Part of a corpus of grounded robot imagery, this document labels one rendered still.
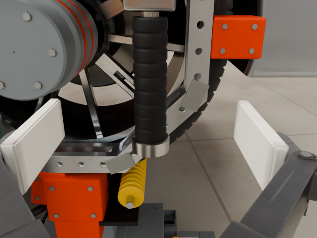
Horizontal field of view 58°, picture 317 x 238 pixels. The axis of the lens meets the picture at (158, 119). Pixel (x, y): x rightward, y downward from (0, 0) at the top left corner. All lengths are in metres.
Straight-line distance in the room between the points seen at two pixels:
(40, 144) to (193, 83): 0.38
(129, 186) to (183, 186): 0.95
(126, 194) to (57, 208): 0.15
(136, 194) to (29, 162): 0.49
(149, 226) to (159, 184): 0.59
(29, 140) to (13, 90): 0.25
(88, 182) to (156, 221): 0.45
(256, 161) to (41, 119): 0.13
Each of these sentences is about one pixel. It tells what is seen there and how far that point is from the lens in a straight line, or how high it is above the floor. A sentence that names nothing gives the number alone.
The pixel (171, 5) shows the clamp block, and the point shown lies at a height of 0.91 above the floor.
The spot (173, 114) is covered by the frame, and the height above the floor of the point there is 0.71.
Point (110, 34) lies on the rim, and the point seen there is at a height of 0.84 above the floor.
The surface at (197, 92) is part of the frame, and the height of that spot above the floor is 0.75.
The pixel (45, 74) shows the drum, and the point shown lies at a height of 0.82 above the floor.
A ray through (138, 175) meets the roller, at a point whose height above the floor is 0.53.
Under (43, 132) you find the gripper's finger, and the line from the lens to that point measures 0.18.
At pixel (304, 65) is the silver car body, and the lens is 0.75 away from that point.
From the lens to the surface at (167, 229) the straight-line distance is 1.08.
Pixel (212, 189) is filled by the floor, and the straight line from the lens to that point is 1.56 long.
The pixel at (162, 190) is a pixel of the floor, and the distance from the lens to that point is 1.53.
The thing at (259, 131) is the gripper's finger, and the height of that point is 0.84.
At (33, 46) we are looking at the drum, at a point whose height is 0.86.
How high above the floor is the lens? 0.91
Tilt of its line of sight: 22 degrees down
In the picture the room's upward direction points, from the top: straight up
